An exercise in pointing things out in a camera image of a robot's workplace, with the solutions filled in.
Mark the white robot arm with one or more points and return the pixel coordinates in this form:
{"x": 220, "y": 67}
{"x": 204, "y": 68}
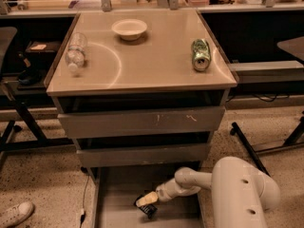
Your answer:
{"x": 241, "y": 194}

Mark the dark box with label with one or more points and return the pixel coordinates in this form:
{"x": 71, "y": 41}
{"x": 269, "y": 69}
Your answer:
{"x": 43, "y": 47}

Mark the top grey drawer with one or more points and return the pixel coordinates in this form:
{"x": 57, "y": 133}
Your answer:
{"x": 141, "y": 122}

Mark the white paper bowl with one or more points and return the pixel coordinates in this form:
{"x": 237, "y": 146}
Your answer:
{"x": 129, "y": 29}

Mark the clear plastic water bottle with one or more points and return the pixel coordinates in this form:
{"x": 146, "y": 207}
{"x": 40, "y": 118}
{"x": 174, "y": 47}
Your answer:
{"x": 76, "y": 53}

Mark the grey drawer cabinet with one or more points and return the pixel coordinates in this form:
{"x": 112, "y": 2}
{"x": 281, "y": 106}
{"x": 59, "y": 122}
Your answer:
{"x": 153, "y": 72}

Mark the middle grey drawer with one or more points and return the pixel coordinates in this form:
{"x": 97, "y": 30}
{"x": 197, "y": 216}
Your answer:
{"x": 195, "y": 152}

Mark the black wheeled stand leg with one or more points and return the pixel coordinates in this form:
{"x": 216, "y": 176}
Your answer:
{"x": 252, "y": 153}

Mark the open bottom grey drawer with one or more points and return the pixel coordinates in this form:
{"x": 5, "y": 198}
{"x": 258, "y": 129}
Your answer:
{"x": 118, "y": 187}

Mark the white sneaker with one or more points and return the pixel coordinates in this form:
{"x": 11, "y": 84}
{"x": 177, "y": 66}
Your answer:
{"x": 16, "y": 214}

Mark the crushed green soda can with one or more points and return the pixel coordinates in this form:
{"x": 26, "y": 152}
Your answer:
{"x": 201, "y": 56}

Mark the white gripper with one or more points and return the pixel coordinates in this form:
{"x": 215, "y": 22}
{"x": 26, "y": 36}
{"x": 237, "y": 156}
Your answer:
{"x": 163, "y": 194}

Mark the dark blue snack bar wrapper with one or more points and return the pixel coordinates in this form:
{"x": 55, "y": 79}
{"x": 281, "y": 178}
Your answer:
{"x": 149, "y": 209}

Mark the black desk frame leg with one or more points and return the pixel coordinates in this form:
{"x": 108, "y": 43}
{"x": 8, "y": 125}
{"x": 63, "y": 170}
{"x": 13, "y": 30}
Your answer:
{"x": 41, "y": 139}

